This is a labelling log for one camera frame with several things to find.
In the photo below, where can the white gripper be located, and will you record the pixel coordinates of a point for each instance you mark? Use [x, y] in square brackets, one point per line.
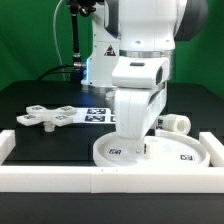
[140, 95]

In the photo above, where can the white round table top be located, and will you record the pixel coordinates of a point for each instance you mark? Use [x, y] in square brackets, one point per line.
[163, 150]

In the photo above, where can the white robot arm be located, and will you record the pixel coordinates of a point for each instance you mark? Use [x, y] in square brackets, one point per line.
[133, 54]

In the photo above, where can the white marker sheet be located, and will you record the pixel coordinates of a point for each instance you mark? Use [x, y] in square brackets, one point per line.
[94, 116]

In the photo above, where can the white right fence bar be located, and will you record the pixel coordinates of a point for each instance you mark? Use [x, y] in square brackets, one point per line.
[214, 147]

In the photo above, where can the white fence bar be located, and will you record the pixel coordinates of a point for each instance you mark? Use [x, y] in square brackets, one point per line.
[214, 147]
[7, 143]
[110, 180]

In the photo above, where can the white cross-shaped table base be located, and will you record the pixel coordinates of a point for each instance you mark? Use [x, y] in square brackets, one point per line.
[49, 117]

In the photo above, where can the white front fence bar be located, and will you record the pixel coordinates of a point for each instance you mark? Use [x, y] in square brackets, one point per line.
[110, 180]

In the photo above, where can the white left fence bar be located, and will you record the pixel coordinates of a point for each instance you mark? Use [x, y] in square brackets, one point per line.
[7, 143]

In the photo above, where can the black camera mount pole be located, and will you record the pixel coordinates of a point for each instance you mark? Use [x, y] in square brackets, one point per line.
[78, 7]

